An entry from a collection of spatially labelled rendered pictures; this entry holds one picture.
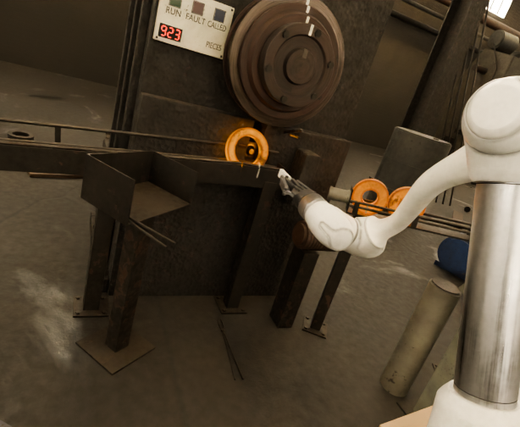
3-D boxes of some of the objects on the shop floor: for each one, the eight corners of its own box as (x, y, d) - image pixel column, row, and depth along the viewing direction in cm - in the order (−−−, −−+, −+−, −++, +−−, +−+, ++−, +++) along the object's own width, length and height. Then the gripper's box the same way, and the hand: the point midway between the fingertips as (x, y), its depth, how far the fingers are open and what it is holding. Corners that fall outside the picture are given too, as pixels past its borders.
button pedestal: (391, 403, 159) (461, 274, 138) (432, 396, 170) (502, 276, 149) (419, 440, 146) (500, 303, 125) (461, 429, 157) (543, 302, 136)
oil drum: (352, 198, 440) (383, 120, 409) (391, 204, 467) (423, 131, 437) (386, 223, 392) (424, 136, 361) (428, 227, 419) (466, 147, 388)
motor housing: (262, 313, 191) (295, 213, 173) (300, 312, 202) (335, 219, 183) (273, 330, 181) (310, 228, 162) (312, 329, 191) (351, 231, 172)
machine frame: (89, 219, 228) (141, -151, 167) (255, 233, 277) (342, -49, 216) (92, 296, 168) (176, -238, 107) (304, 296, 217) (443, -70, 156)
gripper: (288, 212, 125) (261, 179, 144) (321, 216, 131) (291, 184, 150) (296, 191, 122) (268, 160, 141) (330, 196, 128) (298, 165, 146)
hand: (284, 176), depth 142 cm, fingers closed
